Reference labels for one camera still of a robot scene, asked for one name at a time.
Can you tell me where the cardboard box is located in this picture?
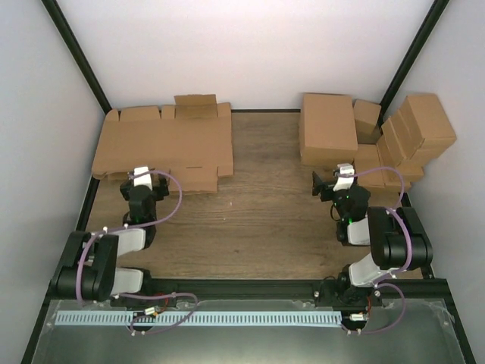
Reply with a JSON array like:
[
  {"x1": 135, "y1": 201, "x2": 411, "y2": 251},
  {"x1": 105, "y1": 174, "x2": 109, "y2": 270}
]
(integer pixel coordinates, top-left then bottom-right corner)
[
  {"x1": 354, "y1": 144, "x2": 385, "y2": 191},
  {"x1": 299, "y1": 93, "x2": 358, "y2": 168}
]

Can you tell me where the small folded box at back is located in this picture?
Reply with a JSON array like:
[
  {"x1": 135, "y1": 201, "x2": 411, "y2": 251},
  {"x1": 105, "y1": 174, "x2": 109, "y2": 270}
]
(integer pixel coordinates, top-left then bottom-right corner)
[{"x1": 353, "y1": 99, "x2": 381, "y2": 135}]

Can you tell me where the folded box stack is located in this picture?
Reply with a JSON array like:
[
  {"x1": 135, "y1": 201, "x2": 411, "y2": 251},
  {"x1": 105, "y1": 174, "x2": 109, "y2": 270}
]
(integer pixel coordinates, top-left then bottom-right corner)
[
  {"x1": 377, "y1": 136, "x2": 424, "y2": 192},
  {"x1": 399, "y1": 93, "x2": 457, "y2": 156},
  {"x1": 382, "y1": 110, "x2": 428, "y2": 167}
]

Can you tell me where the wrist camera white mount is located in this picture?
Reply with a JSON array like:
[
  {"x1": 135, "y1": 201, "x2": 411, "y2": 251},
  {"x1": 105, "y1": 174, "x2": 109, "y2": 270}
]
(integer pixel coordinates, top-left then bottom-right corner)
[
  {"x1": 129, "y1": 166, "x2": 153, "y2": 190},
  {"x1": 333, "y1": 163, "x2": 355, "y2": 192}
]

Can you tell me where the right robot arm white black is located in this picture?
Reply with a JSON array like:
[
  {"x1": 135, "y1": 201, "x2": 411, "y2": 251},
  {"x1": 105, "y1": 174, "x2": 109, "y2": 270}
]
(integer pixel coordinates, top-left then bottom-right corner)
[{"x1": 312, "y1": 165, "x2": 433, "y2": 306}]

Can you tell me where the middle folded box right stack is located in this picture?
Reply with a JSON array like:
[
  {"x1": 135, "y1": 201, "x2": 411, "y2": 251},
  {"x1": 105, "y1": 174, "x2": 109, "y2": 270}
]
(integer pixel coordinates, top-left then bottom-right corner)
[{"x1": 382, "y1": 110, "x2": 428, "y2": 167}]

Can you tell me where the top folded box right stack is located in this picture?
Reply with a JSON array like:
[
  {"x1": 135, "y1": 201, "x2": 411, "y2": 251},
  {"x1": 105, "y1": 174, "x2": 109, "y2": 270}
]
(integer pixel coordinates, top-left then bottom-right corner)
[{"x1": 399, "y1": 93, "x2": 457, "y2": 156}]

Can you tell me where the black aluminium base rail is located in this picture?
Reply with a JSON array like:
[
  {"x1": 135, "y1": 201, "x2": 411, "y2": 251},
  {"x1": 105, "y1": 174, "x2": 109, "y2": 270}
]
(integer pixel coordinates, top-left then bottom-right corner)
[{"x1": 48, "y1": 278, "x2": 448, "y2": 304}]

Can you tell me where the light blue slotted cable duct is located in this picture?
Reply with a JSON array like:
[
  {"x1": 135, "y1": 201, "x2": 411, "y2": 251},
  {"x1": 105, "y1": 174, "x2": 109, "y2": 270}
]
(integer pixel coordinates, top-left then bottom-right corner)
[{"x1": 54, "y1": 310, "x2": 342, "y2": 328}]

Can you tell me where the lower folded box right stack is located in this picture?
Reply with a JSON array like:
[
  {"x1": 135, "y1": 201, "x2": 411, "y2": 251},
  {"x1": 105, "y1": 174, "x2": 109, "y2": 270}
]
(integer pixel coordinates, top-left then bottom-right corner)
[{"x1": 377, "y1": 136, "x2": 424, "y2": 192}]

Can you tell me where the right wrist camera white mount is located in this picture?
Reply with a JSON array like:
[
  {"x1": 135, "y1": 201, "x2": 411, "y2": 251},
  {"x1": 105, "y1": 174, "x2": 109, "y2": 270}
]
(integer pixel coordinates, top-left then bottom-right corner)
[{"x1": 333, "y1": 163, "x2": 355, "y2": 192}]

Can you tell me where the stack of flat cardboard blanks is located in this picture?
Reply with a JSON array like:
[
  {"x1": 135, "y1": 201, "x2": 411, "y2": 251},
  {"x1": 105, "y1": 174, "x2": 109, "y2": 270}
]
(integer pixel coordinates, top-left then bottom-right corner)
[{"x1": 92, "y1": 94, "x2": 234, "y2": 193}]

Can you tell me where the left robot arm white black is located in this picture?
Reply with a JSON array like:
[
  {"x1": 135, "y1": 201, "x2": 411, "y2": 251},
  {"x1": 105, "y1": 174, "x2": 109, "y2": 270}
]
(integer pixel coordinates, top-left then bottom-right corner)
[{"x1": 49, "y1": 174, "x2": 170, "y2": 306}]

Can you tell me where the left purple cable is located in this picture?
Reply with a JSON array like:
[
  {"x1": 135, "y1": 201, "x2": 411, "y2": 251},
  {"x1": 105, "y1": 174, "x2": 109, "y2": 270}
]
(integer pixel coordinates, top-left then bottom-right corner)
[{"x1": 75, "y1": 170, "x2": 183, "y2": 308}]

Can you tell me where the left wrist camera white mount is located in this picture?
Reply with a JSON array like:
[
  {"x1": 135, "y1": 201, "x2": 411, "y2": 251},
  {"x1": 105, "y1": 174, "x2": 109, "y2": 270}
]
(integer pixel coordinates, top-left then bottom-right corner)
[{"x1": 129, "y1": 166, "x2": 153, "y2": 190}]

